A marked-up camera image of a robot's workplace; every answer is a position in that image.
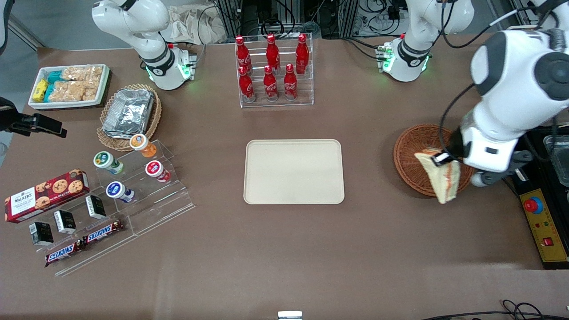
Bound beige rectangular serving tray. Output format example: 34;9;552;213
244;139;345;205

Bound aluminium foil container stack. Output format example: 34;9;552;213
102;88;155;139

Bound rice cracker packet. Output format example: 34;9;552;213
61;66;104;83
48;81;100;102

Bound red lid yogurt cup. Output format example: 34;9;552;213
145;160;172;183

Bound orange lid yogurt cup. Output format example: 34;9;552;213
130;134;157;159

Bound red Walkers cookie box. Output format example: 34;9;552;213
4;169;90;223

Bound red cola bottle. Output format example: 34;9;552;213
284;64;298;101
239;66;256;103
235;36;252;74
295;33;310;75
266;34;281;72
263;65;279;102

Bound round brown wicker basket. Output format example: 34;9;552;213
393;124;474;197

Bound black equipment rack with cables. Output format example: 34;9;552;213
213;0;407;40

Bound clear plastic container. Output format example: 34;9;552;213
543;136;569;187

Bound crumpled beige cloth bag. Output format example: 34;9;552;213
167;4;228;45

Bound grey metal frame bar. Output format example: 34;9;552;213
8;13;46;52

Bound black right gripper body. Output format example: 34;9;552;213
0;97;35;135

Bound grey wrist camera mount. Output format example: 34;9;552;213
471;150;534;187

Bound Snickers chocolate bar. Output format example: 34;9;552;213
82;220;124;245
44;242;86;268

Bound light oval wicker basket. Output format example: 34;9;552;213
97;84;162;152

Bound black looped cable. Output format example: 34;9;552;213
420;300;569;320

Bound white rectangular snack box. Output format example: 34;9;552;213
28;64;111;110

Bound triangular sandwich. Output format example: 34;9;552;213
414;148;461;204

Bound clear acrylic bottle rack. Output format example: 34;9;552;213
235;33;314;108

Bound small black box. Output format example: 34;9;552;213
85;195;107;220
54;210;77;235
29;221;54;247

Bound clear acrylic stepped stand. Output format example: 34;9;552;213
13;191;139;277
95;140;195;236

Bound blue lid yogurt cup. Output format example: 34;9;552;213
106;181;135;203

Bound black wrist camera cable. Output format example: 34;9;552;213
438;84;476;156

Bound black sealing machine yellow panel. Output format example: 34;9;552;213
511;124;569;269

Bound green lid yogurt cup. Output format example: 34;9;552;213
93;151;125;175

